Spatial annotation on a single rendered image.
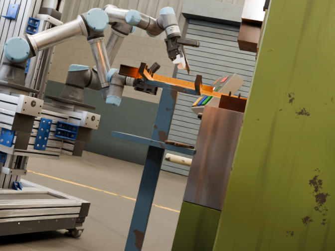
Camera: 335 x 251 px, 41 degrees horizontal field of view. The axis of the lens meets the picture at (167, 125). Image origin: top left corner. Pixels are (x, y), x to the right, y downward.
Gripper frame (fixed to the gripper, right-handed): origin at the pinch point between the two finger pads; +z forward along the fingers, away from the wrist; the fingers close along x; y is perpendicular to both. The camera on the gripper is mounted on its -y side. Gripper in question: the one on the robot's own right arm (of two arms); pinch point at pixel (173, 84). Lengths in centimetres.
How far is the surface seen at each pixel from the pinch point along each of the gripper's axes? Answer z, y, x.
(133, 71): -8.0, 3.9, 42.3
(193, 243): 32, 70, 22
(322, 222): 79, 44, 48
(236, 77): 26, -17, -43
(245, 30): 30.2, -32.0, 7.8
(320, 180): 75, 29, 49
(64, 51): -487, -127, -799
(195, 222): 30, 61, 22
